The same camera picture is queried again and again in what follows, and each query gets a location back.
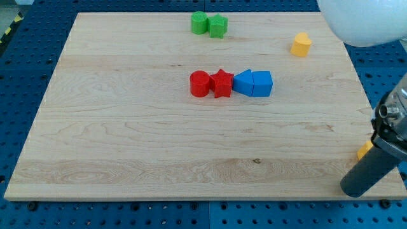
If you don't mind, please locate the blue triangle block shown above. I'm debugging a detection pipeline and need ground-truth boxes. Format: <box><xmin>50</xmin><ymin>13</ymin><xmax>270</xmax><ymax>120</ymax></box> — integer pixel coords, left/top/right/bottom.
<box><xmin>232</xmin><ymin>69</ymin><xmax>254</xmax><ymax>97</ymax></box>

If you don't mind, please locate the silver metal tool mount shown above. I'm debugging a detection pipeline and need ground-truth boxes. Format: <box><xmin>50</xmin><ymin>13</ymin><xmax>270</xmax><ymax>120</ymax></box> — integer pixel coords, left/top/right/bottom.
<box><xmin>371</xmin><ymin>74</ymin><xmax>406</xmax><ymax>161</ymax></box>

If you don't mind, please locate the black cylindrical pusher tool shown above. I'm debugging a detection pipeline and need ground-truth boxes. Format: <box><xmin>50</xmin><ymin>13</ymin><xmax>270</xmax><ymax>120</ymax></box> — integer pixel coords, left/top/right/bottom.
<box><xmin>340</xmin><ymin>146</ymin><xmax>401</xmax><ymax>198</ymax></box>

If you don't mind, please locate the blue pentagon block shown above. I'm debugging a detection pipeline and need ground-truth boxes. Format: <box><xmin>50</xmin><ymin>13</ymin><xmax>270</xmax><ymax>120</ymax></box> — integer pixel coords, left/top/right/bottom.
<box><xmin>252</xmin><ymin>71</ymin><xmax>273</xmax><ymax>97</ymax></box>

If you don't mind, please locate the green star block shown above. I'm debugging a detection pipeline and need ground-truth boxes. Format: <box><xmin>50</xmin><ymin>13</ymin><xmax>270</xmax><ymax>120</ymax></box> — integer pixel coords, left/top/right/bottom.
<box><xmin>207</xmin><ymin>14</ymin><xmax>228</xmax><ymax>39</ymax></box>

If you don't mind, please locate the yellow hexagon block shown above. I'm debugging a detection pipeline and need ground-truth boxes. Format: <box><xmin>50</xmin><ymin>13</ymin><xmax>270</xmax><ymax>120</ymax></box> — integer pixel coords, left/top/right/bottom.
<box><xmin>357</xmin><ymin>140</ymin><xmax>373</xmax><ymax>161</ymax></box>

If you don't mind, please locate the green cylinder block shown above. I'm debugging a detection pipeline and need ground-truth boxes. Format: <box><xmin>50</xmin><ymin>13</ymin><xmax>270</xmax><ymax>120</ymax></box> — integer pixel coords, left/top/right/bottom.
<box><xmin>191</xmin><ymin>11</ymin><xmax>208</xmax><ymax>35</ymax></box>

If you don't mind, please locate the red cylinder block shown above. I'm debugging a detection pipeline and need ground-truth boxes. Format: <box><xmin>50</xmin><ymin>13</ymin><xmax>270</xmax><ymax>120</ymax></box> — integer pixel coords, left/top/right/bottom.
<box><xmin>190</xmin><ymin>71</ymin><xmax>210</xmax><ymax>97</ymax></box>

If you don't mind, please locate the yellow heart block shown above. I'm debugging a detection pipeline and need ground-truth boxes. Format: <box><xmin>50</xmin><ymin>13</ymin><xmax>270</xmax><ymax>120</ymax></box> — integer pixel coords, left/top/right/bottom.
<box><xmin>290</xmin><ymin>32</ymin><xmax>312</xmax><ymax>57</ymax></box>

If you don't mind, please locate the light wooden board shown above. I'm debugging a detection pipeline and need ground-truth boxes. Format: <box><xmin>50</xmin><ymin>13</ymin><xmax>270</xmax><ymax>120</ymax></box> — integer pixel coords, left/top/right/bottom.
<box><xmin>3</xmin><ymin>11</ymin><xmax>407</xmax><ymax>202</ymax></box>

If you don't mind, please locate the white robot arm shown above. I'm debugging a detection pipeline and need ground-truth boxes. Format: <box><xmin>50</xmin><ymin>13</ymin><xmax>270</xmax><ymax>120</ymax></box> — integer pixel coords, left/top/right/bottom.
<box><xmin>317</xmin><ymin>0</ymin><xmax>406</xmax><ymax>197</ymax></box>

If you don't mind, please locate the red star block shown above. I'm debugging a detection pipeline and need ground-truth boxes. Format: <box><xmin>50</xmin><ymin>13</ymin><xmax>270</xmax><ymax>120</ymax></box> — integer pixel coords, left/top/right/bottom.
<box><xmin>210</xmin><ymin>69</ymin><xmax>234</xmax><ymax>98</ymax></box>

